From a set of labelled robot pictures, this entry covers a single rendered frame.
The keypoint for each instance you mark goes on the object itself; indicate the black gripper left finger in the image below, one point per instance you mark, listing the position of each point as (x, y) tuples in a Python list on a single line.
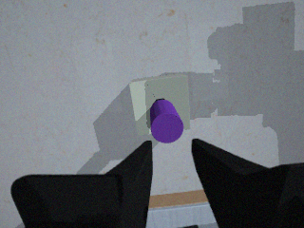
[(119, 198)]

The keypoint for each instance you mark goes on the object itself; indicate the purple marker cap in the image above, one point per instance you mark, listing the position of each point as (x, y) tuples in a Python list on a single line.
[(166, 124)]

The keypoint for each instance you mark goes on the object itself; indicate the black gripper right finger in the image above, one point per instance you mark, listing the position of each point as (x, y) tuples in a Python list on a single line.
[(245, 194)]

